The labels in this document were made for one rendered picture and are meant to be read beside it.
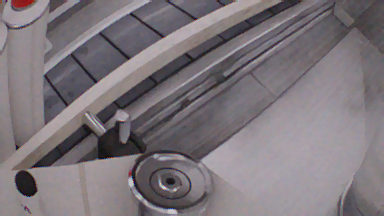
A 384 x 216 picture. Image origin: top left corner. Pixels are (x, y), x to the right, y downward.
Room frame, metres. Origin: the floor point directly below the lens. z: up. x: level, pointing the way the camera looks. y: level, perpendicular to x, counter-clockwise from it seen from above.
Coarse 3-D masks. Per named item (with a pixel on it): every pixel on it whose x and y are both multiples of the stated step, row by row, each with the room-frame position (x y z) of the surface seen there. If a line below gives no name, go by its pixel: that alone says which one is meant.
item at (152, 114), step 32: (320, 0) 0.60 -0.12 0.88; (96, 32) 0.45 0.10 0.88; (256, 32) 0.49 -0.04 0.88; (288, 32) 0.53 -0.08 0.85; (192, 64) 0.43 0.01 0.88; (224, 64) 0.45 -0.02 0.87; (256, 64) 0.49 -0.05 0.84; (160, 96) 0.39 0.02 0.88; (192, 96) 0.42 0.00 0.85; (160, 128) 0.40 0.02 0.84; (64, 160) 0.31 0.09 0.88
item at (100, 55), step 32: (160, 0) 0.51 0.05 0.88; (192, 0) 0.52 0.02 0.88; (224, 0) 0.53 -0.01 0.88; (288, 0) 0.57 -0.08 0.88; (128, 32) 0.46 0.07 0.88; (160, 32) 0.46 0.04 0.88; (224, 32) 0.48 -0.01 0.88; (64, 64) 0.41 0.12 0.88; (96, 64) 0.41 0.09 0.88; (64, 96) 0.37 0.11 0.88; (128, 96) 0.39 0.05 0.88
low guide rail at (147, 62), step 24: (240, 0) 0.49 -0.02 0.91; (264, 0) 0.51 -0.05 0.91; (192, 24) 0.44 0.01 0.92; (216, 24) 0.45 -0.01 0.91; (168, 48) 0.41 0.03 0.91; (192, 48) 0.43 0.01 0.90; (120, 72) 0.38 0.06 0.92; (144, 72) 0.39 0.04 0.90; (96, 96) 0.35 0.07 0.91; (72, 120) 0.33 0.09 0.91; (24, 144) 0.28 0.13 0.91; (48, 144) 0.30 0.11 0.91; (0, 168) 0.25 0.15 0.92; (24, 168) 0.27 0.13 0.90
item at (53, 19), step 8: (72, 0) 0.41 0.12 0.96; (80, 0) 0.41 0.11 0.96; (88, 0) 0.42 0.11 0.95; (64, 8) 0.40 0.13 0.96; (72, 8) 0.40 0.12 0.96; (80, 8) 0.41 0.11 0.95; (48, 16) 0.39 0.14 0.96; (56, 16) 0.39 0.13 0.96; (64, 16) 0.40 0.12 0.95; (48, 24) 0.38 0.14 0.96; (56, 24) 0.39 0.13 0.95; (48, 32) 0.38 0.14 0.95
